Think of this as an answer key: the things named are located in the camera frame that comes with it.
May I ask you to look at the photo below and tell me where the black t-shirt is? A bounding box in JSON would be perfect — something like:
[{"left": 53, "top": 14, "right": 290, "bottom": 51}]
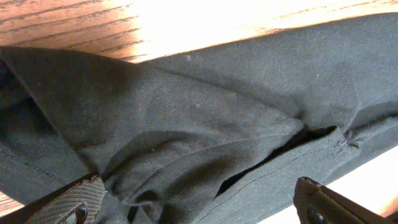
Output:
[{"left": 1, "top": 13, "right": 397, "bottom": 223}]

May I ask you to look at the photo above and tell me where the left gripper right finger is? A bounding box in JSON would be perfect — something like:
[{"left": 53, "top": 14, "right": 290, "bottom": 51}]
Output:
[{"left": 293, "top": 177, "right": 395, "bottom": 224}]

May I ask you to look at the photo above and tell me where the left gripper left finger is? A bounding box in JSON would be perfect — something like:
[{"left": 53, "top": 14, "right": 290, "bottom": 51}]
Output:
[{"left": 1, "top": 175, "right": 106, "bottom": 224}]

